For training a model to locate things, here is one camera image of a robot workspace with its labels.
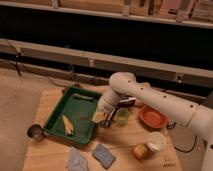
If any blue sponge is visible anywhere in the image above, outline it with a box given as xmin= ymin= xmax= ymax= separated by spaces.
xmin=92 ymin=144 xmax=116 ymax=169

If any grey folded cloth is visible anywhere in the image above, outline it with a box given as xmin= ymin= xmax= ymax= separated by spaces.
xmin=67 ymin=147 xmax=89 ymax=171

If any orange clay bowl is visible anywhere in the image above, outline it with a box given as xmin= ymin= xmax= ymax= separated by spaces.
xmin=139 ymin=105 xmax=168 ymax=129

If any white plastic cup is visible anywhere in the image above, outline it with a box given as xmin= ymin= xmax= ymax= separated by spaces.
xmin=146 ymin=132 xmax=167 ymax=152

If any dark brown bowl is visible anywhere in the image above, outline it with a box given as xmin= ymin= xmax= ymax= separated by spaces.
xmin=118 ymin=97 xmax=136 ymax=107

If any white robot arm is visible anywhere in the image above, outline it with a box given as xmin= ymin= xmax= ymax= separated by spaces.
xmin=92 ymin=72 xmax=213 ymax=171

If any black cable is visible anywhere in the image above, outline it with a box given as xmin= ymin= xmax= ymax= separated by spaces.
xmin=166 ymin=121 xmax=199 ymax=154

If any red yellow apple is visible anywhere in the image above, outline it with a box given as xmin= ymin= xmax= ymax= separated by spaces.
xmin=133 ymin=144 xmax=148 ymax=160

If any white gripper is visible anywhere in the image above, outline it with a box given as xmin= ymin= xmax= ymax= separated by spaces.
xmin=92 ymin=107 xmax=111 ymax=123

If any small green cup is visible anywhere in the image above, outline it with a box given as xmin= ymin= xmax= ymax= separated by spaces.
xmin=116 ymin=108 xmax=129 ymax=126

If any green plastic tray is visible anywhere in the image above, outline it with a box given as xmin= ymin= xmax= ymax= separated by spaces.
xmin=43 ymin=87 xmax=101 ymax=144

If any striped dark block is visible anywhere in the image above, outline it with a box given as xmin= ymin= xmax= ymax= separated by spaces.
xmin=99 ymin=105 xmax=118 ymax=129

